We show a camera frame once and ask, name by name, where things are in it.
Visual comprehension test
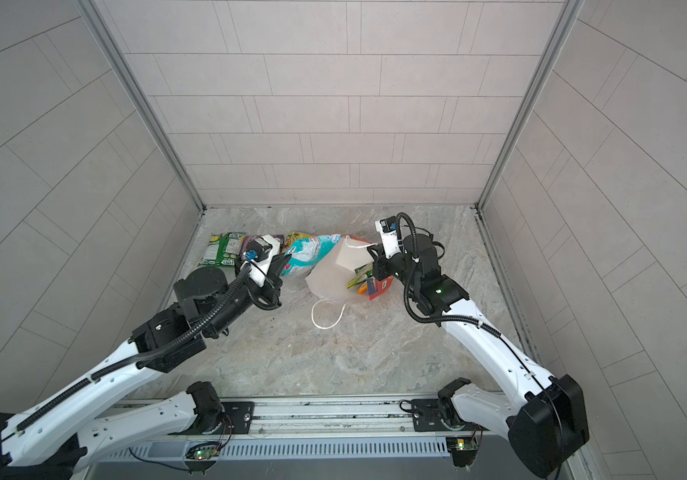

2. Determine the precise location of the teal snack packet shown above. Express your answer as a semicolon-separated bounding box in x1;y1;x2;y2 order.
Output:
282;234;342;276

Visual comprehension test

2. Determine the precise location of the purple snack packet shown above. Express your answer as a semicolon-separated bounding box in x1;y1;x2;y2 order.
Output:
241;234;286;255

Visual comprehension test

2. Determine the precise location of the red paper gift bag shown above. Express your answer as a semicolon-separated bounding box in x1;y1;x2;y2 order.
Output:
306;236;393;330

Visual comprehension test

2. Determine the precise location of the yellow green snack packet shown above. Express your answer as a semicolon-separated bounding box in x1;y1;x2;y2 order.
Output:
285;231;311;249

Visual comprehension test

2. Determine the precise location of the lime yellow snack packet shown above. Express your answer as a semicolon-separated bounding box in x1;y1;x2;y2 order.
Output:
347;264;373;289

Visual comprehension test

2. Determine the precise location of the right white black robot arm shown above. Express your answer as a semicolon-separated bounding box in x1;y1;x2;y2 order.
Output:
367;234;589;479

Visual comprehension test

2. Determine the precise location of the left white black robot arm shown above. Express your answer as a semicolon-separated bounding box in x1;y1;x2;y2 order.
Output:
0;254;290;479

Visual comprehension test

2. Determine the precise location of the left green circuit board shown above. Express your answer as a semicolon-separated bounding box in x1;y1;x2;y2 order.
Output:
185;441;223;462

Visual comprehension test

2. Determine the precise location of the right circuit board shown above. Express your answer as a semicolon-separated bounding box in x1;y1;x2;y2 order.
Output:
445;437;479;468

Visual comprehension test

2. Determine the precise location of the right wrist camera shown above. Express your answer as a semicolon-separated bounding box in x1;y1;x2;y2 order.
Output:
375;216;401;259

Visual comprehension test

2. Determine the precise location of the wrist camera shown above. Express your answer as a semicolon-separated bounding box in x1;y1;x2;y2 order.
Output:
375;216;401;259
242;235;281;287

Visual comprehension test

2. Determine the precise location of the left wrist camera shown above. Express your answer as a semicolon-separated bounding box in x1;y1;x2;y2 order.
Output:
242;235;281;287

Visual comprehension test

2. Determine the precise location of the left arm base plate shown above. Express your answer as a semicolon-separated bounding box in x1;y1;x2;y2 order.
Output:
166;400;256;436

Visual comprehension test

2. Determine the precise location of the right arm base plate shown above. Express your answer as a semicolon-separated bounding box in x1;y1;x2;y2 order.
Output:
399;399;487;432

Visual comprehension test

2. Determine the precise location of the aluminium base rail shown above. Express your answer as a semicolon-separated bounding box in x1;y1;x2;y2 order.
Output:
76;392;581;445

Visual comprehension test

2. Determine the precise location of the aluminium corner post right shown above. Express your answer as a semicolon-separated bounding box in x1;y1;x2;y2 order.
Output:
477;0;583;212

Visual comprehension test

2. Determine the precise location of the aluminium corner post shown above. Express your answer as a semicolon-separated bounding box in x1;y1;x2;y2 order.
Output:
75;0;207;214
477;0;583;212

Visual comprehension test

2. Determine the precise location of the aluminium corner post left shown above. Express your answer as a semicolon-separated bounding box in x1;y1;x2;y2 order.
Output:
75;0;207;214

